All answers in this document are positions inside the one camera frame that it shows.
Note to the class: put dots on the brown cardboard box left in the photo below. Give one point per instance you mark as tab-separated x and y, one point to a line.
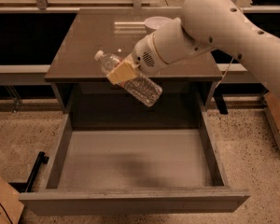
10	206

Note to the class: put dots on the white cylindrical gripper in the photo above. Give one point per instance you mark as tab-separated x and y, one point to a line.
145	56

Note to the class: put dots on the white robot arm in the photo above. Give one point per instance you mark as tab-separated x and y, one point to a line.
204	25

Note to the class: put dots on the white ceramic bowl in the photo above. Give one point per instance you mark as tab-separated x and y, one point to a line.
154	23

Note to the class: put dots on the cardboard box right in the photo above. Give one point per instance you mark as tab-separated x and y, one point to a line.
272	112

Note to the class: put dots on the clear plastic water bottle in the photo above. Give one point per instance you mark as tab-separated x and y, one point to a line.
142	88

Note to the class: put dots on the black metal stand foot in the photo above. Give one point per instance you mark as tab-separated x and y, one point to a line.
27	186

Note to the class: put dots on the grey horizontal rail frame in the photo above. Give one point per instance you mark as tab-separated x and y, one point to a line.
12	75

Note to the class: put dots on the grey cabinet with glossy top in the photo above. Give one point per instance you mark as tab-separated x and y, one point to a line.
90	100

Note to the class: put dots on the open grey top drawer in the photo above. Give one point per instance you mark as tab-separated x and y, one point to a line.
134	172

